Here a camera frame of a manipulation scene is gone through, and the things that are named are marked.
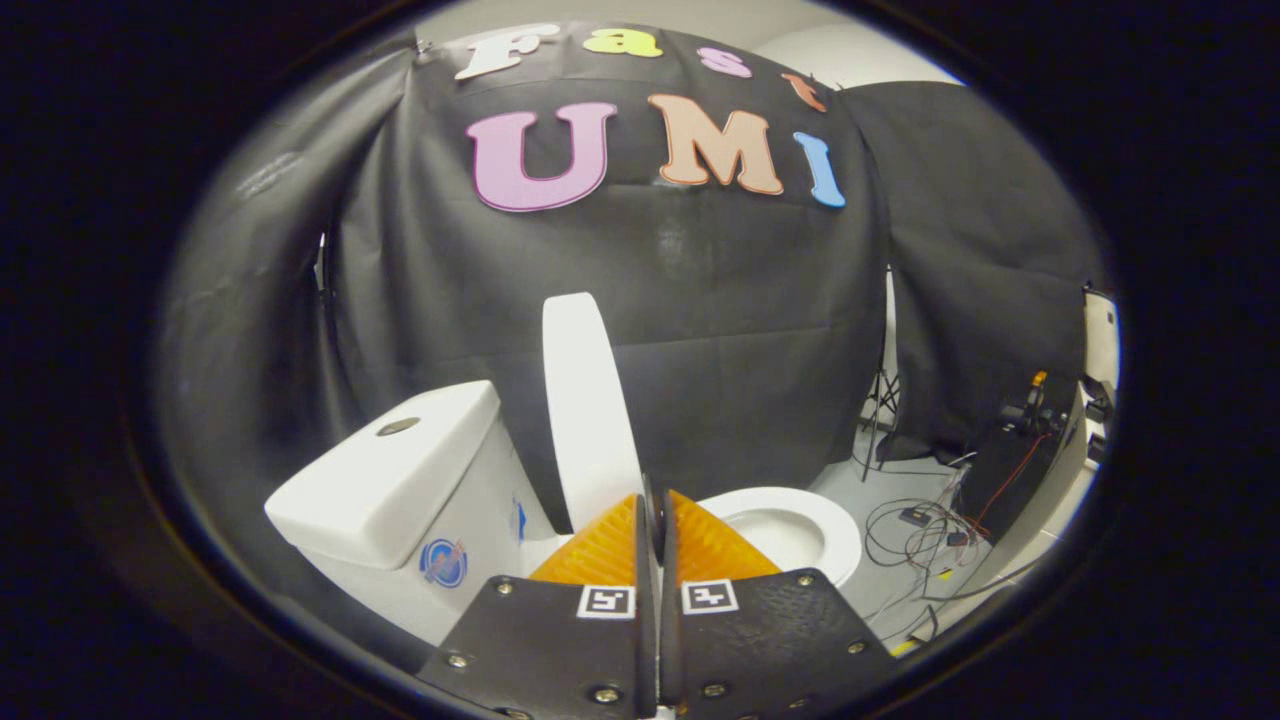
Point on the white table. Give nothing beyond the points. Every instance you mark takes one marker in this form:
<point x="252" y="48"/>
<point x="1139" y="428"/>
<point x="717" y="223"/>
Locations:
<point x="1055" y="510"/>

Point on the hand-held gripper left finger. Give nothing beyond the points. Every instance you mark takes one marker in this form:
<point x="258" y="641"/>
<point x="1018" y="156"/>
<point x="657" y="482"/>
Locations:
<point x="560" y="650"/>

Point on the black light stand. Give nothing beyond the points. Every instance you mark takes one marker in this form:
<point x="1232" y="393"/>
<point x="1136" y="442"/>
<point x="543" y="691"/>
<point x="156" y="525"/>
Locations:
<point x="878" y="420"/>

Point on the small black adapter box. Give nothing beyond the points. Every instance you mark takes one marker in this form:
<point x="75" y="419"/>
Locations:
<point x="915" y="517"/>

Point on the black backdrop cloth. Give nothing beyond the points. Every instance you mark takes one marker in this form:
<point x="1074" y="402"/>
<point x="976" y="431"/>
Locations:
<point x="720" y="300"/>

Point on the white toilet seat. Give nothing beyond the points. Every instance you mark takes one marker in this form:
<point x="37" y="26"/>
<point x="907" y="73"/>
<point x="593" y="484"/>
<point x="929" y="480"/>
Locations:
<point x="830" y="530"/>

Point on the white ceramic toilet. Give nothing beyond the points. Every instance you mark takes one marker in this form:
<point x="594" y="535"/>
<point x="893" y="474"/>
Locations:
<point x="400" y="490"/>

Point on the orange and black gripper device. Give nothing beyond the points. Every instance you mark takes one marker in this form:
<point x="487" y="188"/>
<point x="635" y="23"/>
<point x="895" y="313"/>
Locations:
<point x="1025" y="405"/>

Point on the white toilet lid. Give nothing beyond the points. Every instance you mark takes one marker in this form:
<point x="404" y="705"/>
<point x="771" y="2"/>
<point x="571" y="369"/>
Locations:
<point x="590" y="400"/>

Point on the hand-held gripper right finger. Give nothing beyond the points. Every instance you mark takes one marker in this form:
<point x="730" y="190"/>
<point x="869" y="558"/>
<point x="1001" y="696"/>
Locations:
<point x="770" y="650"/>

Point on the black cloth covered table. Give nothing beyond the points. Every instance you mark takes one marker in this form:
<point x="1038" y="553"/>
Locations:
<point x="990" y="470"/>

